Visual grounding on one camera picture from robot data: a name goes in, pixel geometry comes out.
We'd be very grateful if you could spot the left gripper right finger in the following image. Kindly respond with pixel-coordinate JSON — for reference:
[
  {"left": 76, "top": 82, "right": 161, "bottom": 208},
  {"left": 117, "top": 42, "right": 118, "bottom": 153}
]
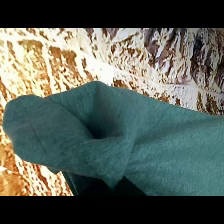
[{"left": 114, "top": 176, "right": 148, "bottom": 197}]

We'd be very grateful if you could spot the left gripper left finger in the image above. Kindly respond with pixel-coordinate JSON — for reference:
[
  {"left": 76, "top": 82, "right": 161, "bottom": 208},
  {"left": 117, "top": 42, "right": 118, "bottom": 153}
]
[{"left": 62, "top": 171, "right": 113, "bottom": 197}]

